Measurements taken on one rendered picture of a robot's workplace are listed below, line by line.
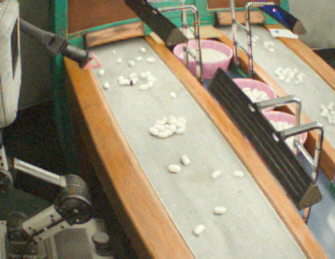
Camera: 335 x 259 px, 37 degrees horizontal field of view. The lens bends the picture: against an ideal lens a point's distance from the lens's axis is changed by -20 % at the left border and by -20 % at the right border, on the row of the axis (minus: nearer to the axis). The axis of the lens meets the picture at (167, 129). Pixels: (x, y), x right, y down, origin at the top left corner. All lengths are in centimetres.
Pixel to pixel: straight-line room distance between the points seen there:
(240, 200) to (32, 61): 217
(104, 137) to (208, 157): 35
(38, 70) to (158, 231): 221
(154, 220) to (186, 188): 21
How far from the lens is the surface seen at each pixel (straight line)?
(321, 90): 247
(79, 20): 275
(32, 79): 370
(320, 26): 454
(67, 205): 178
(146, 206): 175
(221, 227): 169
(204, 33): 283
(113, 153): 199
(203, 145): 204
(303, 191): 127
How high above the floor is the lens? 186
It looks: 32 degrees down
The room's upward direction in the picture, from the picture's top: 3 degrees counter-clockwise
